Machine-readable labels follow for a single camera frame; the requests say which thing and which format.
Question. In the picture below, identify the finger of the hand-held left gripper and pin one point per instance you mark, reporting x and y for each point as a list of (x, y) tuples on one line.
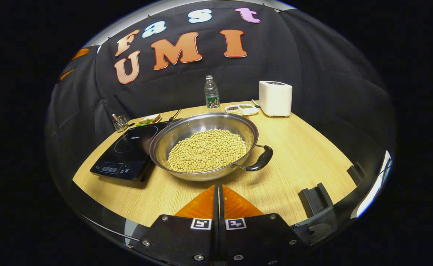
[(79, 54), (65, 75)]

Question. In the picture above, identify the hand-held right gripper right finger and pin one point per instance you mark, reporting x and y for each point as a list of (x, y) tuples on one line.
[(253, 240)]

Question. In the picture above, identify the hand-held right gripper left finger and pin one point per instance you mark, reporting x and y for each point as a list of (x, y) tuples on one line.
[(187, 240)]

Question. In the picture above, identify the black induction cooktop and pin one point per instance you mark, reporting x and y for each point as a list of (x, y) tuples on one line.
[(128, 155)]

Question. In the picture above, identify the pile of soybeans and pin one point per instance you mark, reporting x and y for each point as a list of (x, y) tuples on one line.
[(207, 149)]

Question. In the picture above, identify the sandwich with lettuce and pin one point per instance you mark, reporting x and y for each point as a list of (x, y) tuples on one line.
[(148, 119)]

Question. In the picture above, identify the white sandwich plate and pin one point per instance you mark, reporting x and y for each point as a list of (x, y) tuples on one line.
[(159, 119)]

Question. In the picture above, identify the white divided tray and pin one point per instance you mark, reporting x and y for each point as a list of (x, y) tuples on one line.
[(252, 111)]

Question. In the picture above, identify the portion of yellow beans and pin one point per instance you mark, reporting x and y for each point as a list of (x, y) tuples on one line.
[(236, 112)]

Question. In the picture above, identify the portion of dark red beans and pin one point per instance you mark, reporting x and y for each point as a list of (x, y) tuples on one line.
[(232, 108)]

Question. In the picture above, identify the clear plastic water bottle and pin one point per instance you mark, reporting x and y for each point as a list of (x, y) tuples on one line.
[(212, 92)]

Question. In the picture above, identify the white toaster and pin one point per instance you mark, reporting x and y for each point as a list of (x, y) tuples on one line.
[(275, 99)]

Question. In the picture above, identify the black backdrop cloth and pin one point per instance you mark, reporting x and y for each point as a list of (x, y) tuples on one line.
[(275, 66)]

